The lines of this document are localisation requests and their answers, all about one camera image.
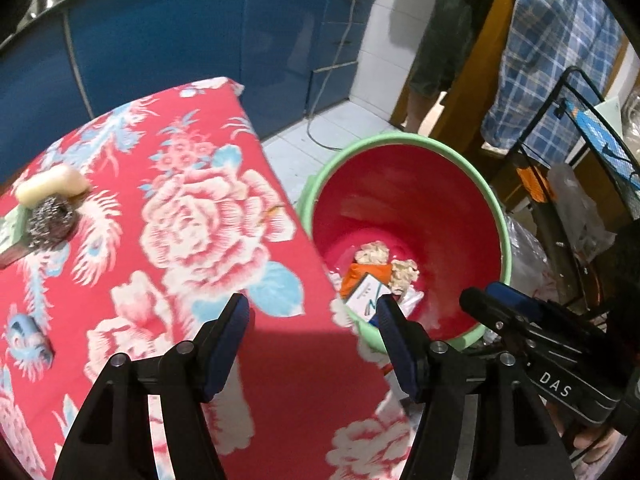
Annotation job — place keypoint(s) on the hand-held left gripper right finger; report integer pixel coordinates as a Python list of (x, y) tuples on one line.
[(395, 355)]

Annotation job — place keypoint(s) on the orange plastic bag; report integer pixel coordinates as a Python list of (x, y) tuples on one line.
[(357, 277)]

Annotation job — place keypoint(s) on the paper ball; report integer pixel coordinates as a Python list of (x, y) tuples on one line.
[(372, 252), (406, 274)]

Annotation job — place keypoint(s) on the red bucket with green rim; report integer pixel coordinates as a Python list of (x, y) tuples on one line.
[(425, 200)]

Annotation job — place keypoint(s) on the blue kitchen cabinet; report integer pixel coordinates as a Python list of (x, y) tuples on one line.
[(175, 40)]

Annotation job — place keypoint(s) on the clear plastic bag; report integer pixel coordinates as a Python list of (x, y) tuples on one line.
[(580, 210)]

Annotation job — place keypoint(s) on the steel wool scrubber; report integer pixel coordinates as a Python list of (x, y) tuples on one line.
[(52, 222)]

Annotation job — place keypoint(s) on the wooden door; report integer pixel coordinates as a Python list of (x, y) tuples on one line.
[(480, 110)]

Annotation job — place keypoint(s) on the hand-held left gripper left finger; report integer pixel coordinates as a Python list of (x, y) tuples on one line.
[(227, 355)]

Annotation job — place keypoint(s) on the cream soap bar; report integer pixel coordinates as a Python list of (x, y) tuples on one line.
[(50, 185)]

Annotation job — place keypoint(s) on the white packet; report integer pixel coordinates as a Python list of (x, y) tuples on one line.
[(367, 297)]

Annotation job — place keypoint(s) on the plaid cloth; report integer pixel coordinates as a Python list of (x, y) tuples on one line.
[(550, 50)]

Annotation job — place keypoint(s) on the green scrubbing sponge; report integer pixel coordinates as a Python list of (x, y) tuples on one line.
[(11, 235)]

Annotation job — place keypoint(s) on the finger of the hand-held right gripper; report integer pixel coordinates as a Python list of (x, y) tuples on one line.
[(487, 310), (515, 297)]

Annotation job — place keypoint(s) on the person's right hand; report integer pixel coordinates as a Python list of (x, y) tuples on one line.
[(592, 445)]

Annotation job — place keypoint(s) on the red floral tablecloth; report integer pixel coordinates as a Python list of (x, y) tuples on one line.
[(210, 210)]

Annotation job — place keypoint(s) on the orange item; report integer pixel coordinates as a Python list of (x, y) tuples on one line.
[(532, 185)]

